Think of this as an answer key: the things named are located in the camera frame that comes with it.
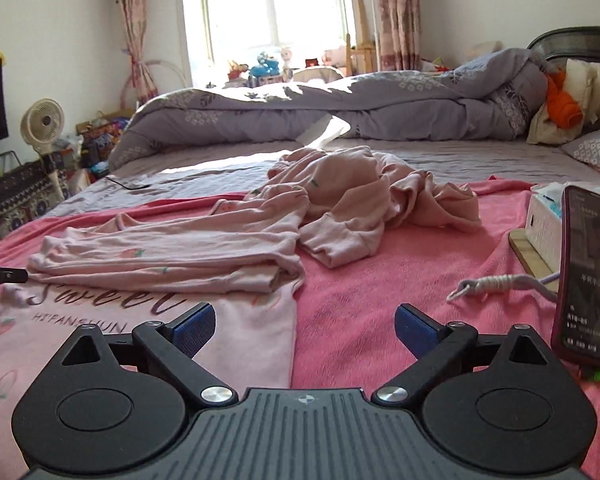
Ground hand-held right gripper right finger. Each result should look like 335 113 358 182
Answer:
371 304 557 407

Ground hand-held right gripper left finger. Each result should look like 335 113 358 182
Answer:
60 302 241 407

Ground light pink strawberry-print top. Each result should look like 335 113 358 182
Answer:
0 277 307 480

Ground light pink strawberry-print pants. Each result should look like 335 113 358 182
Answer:
26 199 307 297

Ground white clothes rack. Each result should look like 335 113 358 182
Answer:
369 0 431 46

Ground pink towel blanket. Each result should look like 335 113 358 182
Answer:
0 176 600 480

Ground dark patterned cover cloth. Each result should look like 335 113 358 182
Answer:
0 160 63 253

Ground salmon pink peach-print pants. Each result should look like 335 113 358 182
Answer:
375 152 483 235

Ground wooden board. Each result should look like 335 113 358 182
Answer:
509 229 561 292

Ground white plastic bag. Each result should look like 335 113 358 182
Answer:
55 132 85 153

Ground beige standing fan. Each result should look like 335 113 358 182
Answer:
21 98 67 200

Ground white tissue box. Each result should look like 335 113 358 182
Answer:
525 182 570 275

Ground colourful game box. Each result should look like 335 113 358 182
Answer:
82 119 131 147

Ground smartphone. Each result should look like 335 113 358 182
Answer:
550 185 600 368

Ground grey bed sheet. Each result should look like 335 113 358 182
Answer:
40 137 600 221

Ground grey floral quilt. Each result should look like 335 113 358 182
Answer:
107 47 551 171

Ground grey floral pillow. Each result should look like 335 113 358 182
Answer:
560 127 600 185

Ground pink hula hoop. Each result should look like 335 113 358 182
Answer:
121 59 190 106

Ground toys on windowsill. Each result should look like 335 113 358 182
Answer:
249 52 283 81

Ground orange cloth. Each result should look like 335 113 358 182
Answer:
545 67 583 128

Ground wooden easel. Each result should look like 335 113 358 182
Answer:
344 34 377 75

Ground tied pink floral curtain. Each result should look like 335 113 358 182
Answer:
111 0 161 106

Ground hanging pink floral curtain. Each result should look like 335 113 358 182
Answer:
375 0 423 73

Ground black headboard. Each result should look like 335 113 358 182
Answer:
527 25 600 68

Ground white rope cord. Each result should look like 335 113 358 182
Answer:
446 274 561 305

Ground black cable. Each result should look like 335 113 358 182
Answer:
105 175 151 192

